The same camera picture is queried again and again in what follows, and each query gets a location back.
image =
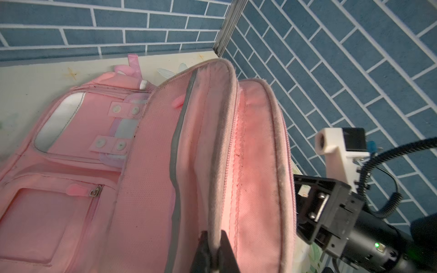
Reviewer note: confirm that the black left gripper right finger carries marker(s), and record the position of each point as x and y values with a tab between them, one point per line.
226	260

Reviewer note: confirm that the pink school backpack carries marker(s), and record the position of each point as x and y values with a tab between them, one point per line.
122	176

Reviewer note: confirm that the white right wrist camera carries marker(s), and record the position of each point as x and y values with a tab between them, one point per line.
342	149

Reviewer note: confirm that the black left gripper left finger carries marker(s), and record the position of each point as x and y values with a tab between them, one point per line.
202	259

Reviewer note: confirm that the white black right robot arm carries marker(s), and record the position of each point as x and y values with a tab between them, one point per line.
263	221

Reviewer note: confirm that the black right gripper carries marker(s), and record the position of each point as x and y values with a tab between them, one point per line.
327	211

